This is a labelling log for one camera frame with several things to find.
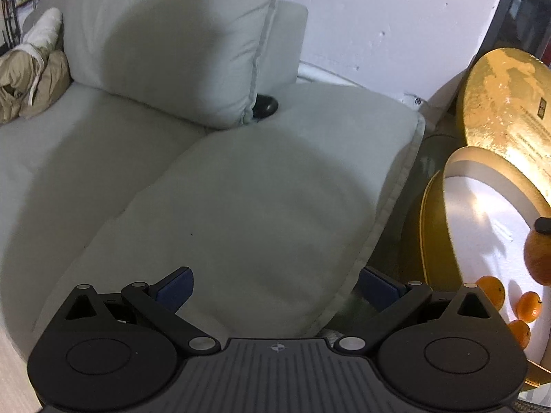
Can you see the grey sofa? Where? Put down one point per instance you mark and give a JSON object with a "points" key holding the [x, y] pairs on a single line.
{"points": [[288, 38]]}

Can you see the grey back cushion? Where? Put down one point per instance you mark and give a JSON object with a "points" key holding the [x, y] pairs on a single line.
{"points": [[172, 43]]}

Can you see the black round object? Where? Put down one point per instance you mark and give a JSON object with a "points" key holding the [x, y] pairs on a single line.
{"points": [[266, 106]]}

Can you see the dark shelf rack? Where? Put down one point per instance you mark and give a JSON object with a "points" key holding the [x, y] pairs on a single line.
{"points": [[17, 4]]}

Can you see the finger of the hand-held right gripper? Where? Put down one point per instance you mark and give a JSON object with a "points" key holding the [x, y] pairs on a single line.
{"points": [[544, 226]]}

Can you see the white cloth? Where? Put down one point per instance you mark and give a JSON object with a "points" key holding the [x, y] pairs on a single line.
{"points": [[47, 30]]}

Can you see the gold round gift box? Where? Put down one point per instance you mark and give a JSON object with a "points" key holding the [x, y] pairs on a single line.
{"points": [[482, 215]]}

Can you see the glass desktop table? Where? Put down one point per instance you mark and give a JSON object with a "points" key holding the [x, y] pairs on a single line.
{"points": [[409, 206]]}

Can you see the gold round box lid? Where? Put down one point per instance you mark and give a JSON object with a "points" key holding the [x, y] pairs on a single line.
{"points": [[503, 107]]}

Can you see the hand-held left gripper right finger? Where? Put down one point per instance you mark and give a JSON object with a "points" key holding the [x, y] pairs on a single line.
{"points": [[379, 288]]}

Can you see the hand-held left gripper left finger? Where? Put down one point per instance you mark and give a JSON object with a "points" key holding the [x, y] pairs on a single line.
{"points": [[176, 288]]}

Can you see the yellow-red apple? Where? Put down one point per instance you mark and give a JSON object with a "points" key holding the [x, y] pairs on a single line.
{"points": [[539, 260]]}

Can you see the beige jacket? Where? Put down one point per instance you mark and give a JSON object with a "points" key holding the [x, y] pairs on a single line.
{"points": [[26, 81]]}

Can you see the orange mandarin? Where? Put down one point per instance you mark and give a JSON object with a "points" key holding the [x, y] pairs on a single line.
{"points": [[490, 292], [520, 334], [528, 307]]}

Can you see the grey seat cushion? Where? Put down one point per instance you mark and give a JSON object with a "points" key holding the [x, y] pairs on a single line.
{"points": [[258, 202], [64, 159]]}

